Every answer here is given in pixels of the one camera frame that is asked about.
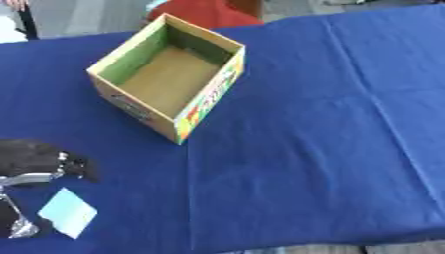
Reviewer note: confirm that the black pole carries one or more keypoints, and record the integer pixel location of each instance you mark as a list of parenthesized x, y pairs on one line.
[(28, 25)]

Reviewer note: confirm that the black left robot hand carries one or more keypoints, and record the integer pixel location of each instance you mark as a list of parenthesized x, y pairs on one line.
[(29, 157)]

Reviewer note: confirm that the cardboard box with green inside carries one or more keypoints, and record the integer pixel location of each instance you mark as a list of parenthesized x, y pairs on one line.
[(168, 79)]

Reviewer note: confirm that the light blue flat card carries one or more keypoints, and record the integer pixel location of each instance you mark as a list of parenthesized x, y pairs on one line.
[(68, 213)]

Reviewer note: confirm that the person's hand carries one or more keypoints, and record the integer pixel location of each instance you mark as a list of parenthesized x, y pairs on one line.
[(16, 4)]

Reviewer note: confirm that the person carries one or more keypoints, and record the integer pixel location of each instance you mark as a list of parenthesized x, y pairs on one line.
[(203, 13)]

